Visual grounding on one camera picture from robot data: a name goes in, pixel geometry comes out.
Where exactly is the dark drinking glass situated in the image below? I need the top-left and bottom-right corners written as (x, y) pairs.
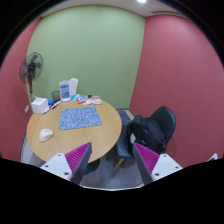
top-left (52, 91), bottom-right (60, 102)

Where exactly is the clear plastic jug blue label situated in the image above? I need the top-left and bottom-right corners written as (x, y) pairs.
top-left (59, 80), bottom-right (70, 102)

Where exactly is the blue patterned mouse pad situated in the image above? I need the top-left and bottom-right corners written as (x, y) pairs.
top-left (60, 106), bottom-right (102, 130)

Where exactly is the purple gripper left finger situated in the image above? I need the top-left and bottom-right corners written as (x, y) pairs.
top-left (41, 143), bottom-right (92, 185)

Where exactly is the black marker pen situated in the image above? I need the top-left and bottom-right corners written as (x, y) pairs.
top-left (50, 101), bottom-right (61, 110)

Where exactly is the standing electric fan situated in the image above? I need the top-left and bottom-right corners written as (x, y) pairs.
top-left (19, 52), bottom-right (44, 97)

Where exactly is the orange snack packet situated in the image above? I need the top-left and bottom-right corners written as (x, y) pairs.
top-left (84, 96), bottom-right (102, 105)

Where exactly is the round wooden table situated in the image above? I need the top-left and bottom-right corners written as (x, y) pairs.
top-left (27, 101), bottom-right (122, 162)

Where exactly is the white wall socket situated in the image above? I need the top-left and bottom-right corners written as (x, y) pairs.
top-left (24, 105), bottom-right (29, 113)

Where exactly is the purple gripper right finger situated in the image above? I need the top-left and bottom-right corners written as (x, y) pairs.
top-left (132, 143), bottom-right (182, 185)

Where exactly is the white tissue box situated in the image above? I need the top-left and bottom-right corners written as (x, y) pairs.
top-left (31, 97), bottom-right (48, 114)

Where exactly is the black backpack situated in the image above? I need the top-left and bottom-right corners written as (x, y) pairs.
top-left (126, 115), bottom-right (166, 154)

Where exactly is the black office chair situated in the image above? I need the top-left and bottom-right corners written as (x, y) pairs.
top-left (114, 106), bottom-right (176, 168)

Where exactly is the white plastic pitcher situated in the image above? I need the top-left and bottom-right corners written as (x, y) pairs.
top-left (69, 78), bottom-right (78, 96)

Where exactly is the beige computer mouse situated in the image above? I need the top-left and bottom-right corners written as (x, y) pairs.
top-left (39, 129), bottom-right (53, 142)

